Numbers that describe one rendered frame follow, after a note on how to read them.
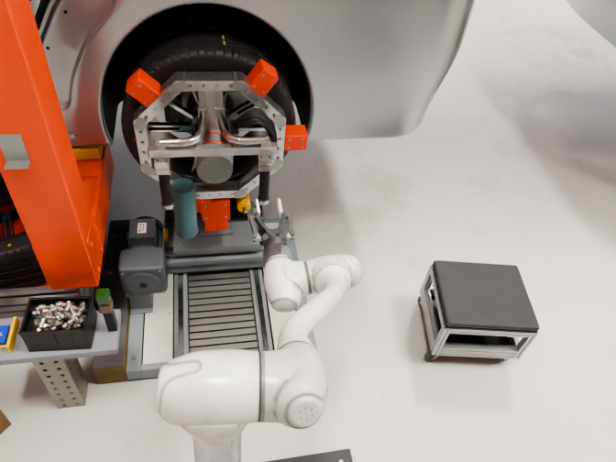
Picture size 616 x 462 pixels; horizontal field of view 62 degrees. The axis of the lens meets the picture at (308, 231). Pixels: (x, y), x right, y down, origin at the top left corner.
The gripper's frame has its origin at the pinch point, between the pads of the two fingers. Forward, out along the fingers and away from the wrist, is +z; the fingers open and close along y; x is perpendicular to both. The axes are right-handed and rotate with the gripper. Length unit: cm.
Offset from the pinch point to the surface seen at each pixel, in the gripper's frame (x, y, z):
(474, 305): -49, 87, -15
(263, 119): 20.1, 0.1, 22.4
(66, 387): -67, -76, -23
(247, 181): -17.5, -4.1, 33.5
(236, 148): 14.8, -10.0, 13.5
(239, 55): 33, -6, 42
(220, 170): 2.2, -15.2, 18.0
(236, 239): -61, -8, 41
